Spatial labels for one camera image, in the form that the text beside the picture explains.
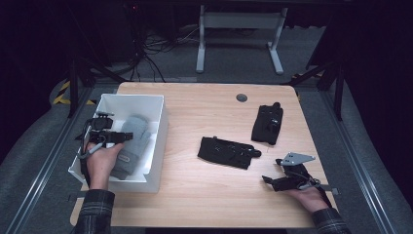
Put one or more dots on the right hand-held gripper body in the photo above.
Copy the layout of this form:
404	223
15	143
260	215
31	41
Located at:
297	174

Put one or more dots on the person's right hand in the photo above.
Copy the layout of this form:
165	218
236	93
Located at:
308	198

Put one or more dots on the white metal desk frame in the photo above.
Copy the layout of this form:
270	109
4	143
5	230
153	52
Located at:
240	20

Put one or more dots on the person's left hand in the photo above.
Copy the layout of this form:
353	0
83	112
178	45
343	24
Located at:
100	165

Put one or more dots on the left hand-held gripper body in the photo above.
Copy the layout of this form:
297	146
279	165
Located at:
100	125

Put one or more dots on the grey fluffy mitten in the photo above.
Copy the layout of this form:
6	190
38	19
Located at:
136	146

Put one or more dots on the aluminium rail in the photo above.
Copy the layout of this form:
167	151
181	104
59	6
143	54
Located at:
357	169
48	162

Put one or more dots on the yellow and black floor tape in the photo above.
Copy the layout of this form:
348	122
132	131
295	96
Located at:
60	97

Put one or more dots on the white plastic box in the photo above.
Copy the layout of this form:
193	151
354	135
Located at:
156	143

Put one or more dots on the black glove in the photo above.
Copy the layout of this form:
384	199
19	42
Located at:
227	152
267	125

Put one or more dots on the black tripod stand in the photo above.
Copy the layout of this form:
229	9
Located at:
74	84
339	91

